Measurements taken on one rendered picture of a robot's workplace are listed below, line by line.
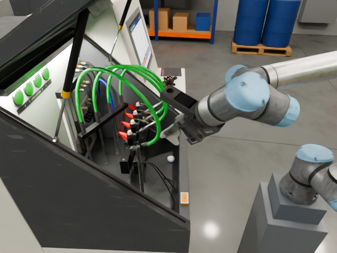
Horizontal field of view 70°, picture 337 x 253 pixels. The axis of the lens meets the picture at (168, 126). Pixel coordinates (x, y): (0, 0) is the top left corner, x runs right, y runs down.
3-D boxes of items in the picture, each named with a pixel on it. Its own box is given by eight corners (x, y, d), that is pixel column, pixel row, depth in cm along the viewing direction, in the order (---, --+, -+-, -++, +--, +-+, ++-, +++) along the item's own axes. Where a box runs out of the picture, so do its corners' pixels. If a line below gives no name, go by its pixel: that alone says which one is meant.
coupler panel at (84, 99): (88, 119, 122) (74, 59, 104) (81, 119, 122) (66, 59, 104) (96, 106, 132) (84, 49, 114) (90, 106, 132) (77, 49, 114)
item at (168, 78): (176, 92, 161) (176, 85, 157) (161, 92, 161) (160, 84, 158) (177, 78, 179) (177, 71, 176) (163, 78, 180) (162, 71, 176)
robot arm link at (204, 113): (201, 103, 53) (219, 83, 57) (190, 110, 57) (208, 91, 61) (222, 128, 54) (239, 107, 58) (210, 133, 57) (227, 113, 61)
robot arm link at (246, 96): (276, 111, 46) (241, 101, 43) (237, 126, 56) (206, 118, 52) (273, 75, 48) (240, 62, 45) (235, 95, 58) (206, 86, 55)
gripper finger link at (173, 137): (166, 153, 73) (186, 141, 67) (153, 139, 72) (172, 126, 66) (171, 147, 75) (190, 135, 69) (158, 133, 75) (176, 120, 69)
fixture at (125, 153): (143, 184, 115) (141, 161, 106) (123, 183, 116) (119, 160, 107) (150, 140, 143) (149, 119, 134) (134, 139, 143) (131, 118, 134)
